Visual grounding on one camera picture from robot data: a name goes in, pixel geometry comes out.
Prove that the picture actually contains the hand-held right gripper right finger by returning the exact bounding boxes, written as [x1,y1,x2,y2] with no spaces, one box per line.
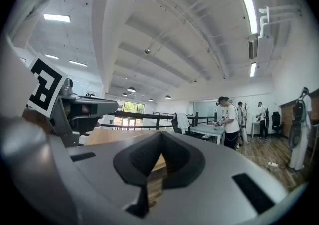
[149,131,288,225]

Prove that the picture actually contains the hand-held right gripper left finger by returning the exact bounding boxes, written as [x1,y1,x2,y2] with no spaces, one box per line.
[67,131,163,225]

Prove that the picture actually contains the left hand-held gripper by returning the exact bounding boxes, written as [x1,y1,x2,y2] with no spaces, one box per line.
[0,35,120,148]

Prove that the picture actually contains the glass entrance door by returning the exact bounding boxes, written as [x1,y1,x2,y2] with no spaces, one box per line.
[113,100,146,131]

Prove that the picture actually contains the black metal railing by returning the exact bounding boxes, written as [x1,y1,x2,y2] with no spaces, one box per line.
[99,110,218,131]

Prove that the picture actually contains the white table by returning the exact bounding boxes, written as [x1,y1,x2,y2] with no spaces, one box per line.
[189,124,226,145]

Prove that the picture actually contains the black office chair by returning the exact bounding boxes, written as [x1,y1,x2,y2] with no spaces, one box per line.
[171,113,193,137]
[271,111,284,133]

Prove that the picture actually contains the white cloth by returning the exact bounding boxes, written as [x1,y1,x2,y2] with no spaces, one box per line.
[173,113,191,135]

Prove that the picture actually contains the small white desk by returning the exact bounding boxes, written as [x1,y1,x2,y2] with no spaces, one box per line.
[251,120,262,139]

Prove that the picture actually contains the white ceiling air conditioner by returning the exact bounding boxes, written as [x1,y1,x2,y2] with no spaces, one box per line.
[247,33,275,61]

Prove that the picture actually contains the white ceiling pipes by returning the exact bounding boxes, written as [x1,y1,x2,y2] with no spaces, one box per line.
[257,5,303,39]

